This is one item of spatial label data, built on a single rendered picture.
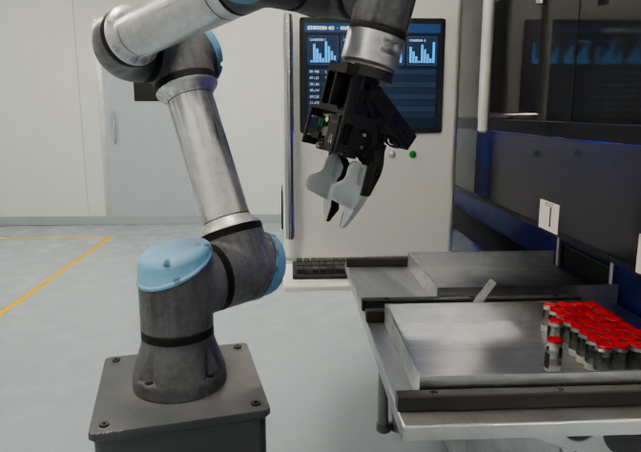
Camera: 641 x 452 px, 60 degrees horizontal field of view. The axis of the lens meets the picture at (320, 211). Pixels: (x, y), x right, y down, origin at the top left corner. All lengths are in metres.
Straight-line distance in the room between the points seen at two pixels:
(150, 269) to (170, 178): 5.42
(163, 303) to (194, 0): 0.44
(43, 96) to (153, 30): 5.80
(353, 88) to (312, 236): 0.94
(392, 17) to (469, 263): 0.74
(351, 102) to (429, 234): 0.99
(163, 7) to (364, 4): 0.28
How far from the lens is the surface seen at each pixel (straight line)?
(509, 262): 1.36
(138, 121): 6.33
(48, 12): 6.68
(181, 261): 0.87
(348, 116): 0.70
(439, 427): 0.70
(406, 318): 0.96
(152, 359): 0.94
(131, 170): 6.39
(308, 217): 1.60
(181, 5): 0.81
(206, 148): 1.01
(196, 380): 0.92
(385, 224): 1.63
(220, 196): 0.99
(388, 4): 0.73
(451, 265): 1.32
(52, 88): 6.62
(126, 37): 0.94
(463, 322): 0.98
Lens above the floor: 1.23
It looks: 10 degrees down
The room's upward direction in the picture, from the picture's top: straight up
